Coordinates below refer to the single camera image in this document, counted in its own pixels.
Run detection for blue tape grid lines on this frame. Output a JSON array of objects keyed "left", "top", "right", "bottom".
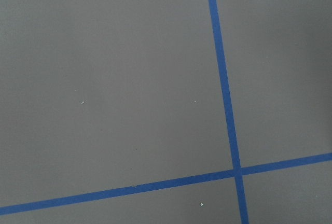
[{"left": 1, "top": 0, "right": 331, "bottom": 223}]

